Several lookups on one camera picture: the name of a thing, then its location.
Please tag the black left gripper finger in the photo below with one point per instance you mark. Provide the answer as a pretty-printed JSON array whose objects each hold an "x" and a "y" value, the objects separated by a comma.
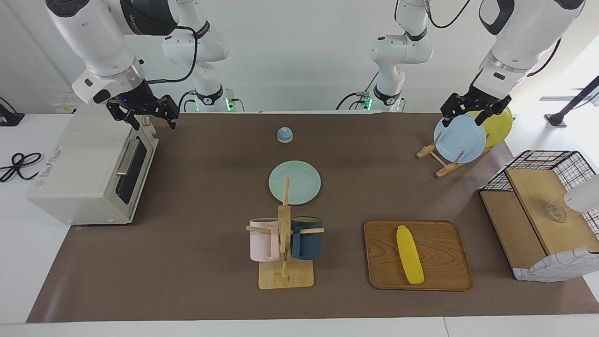
[
  {"x": 448, "y": 119},
  {"x": 482, "y": 118}
]

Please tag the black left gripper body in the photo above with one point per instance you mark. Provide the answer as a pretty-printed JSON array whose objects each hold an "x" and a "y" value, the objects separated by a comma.
[{"x": 472, "y": 104}]

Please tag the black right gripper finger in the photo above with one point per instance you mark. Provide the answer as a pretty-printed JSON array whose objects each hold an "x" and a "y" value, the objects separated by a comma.
[
  {"x": 134, "y": 121},
  {"x": 171, "y": 121}
]

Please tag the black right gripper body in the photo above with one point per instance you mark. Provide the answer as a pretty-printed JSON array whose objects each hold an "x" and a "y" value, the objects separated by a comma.
[{"x": 145, "y": 104}]

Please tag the glass oven door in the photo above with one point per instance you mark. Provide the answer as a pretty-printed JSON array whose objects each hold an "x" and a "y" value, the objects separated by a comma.
[{"x": 140, "y": 159}]

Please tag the yellow corn cob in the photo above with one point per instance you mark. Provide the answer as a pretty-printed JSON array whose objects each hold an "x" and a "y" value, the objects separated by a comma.
[{"x": 409, "y": 255}]

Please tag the pale green plate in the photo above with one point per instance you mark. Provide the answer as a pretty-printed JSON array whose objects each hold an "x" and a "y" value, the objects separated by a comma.
[{"x": 304, "y": 180}]

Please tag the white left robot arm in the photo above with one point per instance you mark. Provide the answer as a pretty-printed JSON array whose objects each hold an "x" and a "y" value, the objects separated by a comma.
[{"x": 524, "y": 37}]

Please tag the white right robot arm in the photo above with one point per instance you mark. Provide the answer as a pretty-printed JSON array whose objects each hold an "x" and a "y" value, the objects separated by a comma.
[{"x": 93, "y": 37}]

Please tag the white toaster oven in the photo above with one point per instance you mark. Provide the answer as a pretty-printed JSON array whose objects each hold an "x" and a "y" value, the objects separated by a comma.
[{"x": 79, "y": 164}]

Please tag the yellow plate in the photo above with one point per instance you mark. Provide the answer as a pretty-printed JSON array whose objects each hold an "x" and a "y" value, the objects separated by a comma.
[{"x": 500, "y": 128}]

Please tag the light blue plate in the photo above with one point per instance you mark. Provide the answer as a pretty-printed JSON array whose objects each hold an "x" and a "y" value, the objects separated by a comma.
[{"x": 461, "y": 140}]

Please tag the wooden plate rack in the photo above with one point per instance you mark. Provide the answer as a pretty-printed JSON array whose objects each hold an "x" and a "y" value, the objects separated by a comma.
[{"x": 442, "y": 168}]

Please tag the black stand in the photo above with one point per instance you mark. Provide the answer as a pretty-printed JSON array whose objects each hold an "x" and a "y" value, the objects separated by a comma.
[{"x": 559, "y": 119}]

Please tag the blue call bell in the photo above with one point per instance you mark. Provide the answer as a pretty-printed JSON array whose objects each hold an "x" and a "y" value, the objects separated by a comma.
[{"x": 284, "y": 135}]

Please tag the brown table mat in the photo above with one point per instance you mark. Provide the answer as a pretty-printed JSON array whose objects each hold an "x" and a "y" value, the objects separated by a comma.
[{"x": 210, "y": 234}]

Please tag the small clear glass dish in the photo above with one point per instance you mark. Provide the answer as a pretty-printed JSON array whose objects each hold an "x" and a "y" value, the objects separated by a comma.
[{"x": 556, "y": 213}]

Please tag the black desk clamp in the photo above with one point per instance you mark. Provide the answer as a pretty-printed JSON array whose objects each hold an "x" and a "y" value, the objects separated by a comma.
[{"x": 9, "y": 119}]

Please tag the white rounded device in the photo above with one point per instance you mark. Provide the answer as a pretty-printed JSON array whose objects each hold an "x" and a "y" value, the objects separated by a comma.
[{"x": 585, "y": 196}]

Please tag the wooden serving tray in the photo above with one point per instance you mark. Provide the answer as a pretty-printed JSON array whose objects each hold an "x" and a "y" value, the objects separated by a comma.
[{"x": 444, "y": 257}]

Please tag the pink mug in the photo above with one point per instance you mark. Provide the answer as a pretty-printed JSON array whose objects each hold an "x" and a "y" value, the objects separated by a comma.
[{"x": 262, "y": 241}]

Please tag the white checked cloth liner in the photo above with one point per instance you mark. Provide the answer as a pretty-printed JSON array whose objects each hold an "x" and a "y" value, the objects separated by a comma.
[{"x": 552, "y": 271}]

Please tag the dark teal mug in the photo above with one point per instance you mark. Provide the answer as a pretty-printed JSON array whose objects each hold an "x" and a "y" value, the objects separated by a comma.
[{"x": 309, "y": 241}]

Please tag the wooden mug rack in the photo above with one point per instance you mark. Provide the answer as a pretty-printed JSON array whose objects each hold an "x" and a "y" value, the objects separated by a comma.
[{"x": 285, "y": 278}]

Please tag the white wall socket strip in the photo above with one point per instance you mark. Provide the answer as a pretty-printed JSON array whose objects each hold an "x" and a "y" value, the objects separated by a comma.
[{"x": 63, "y": 107}]

